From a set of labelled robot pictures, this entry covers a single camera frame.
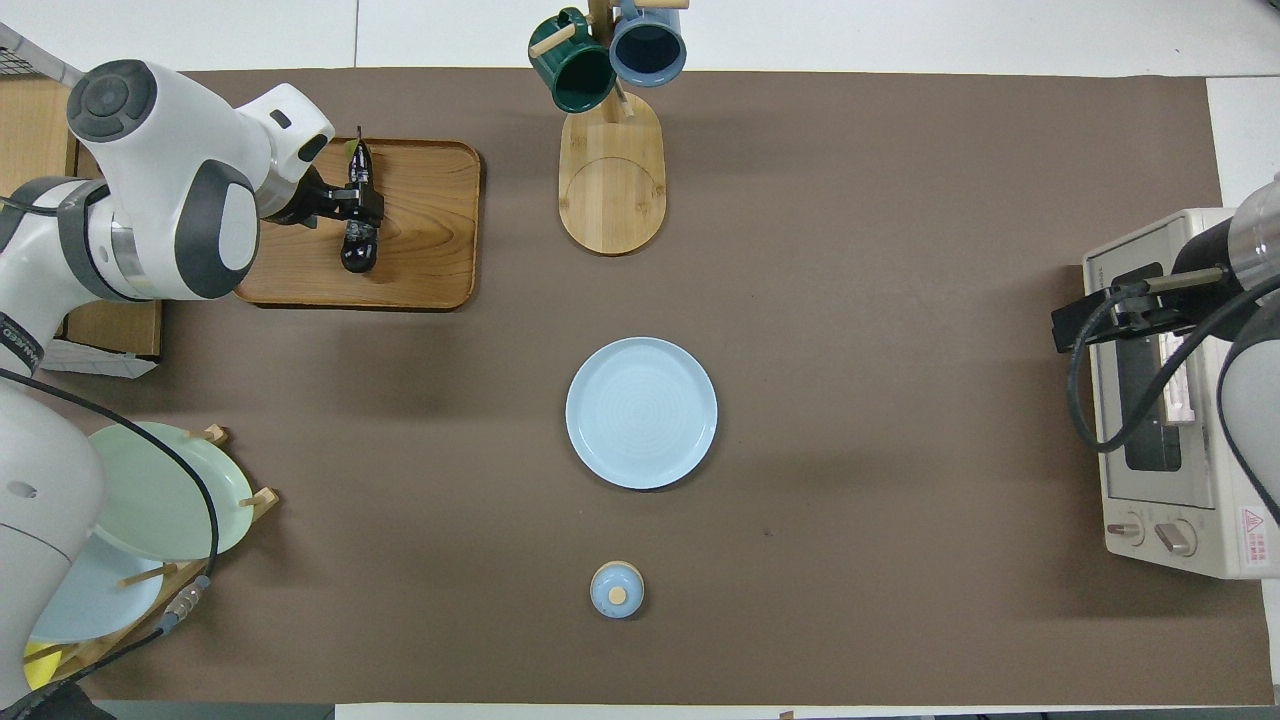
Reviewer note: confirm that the cream toaster oven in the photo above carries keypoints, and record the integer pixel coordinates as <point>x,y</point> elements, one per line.
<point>1180,470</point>

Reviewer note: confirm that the light blue racked plate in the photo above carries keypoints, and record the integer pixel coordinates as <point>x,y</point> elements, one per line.
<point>110,600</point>

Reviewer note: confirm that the dark green mug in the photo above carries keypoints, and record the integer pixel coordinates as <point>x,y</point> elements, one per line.
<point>575,70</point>

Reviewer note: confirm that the wooden serving tray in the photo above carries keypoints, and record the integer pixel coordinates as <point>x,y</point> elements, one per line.
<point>420,240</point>

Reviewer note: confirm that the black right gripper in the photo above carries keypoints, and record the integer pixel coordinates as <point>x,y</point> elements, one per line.
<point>1215,255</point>

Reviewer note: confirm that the dark purple eggplant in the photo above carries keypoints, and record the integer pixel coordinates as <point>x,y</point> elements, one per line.
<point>360,250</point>

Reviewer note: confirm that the light blue ridged plate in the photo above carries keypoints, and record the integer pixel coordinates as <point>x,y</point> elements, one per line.
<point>640,412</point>

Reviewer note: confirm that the wooden plate rack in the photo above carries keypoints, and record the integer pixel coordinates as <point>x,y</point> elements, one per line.
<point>240,505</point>

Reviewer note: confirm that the wooden mug tree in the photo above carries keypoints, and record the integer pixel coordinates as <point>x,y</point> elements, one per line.
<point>612,190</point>

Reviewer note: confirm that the blue mug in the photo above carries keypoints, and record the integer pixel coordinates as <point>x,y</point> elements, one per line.
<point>648,48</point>

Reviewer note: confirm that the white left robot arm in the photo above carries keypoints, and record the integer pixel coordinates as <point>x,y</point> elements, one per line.
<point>170,170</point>

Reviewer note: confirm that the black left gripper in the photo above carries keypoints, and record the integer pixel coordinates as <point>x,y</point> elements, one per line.
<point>310,200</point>

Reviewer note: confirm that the pale green plate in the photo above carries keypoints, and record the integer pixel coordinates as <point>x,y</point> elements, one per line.
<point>170,500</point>

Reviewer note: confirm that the brown table mat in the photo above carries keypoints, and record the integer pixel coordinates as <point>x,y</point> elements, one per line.
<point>850,450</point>

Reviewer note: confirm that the yellow plate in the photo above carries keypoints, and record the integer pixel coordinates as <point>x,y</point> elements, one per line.
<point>40,665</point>

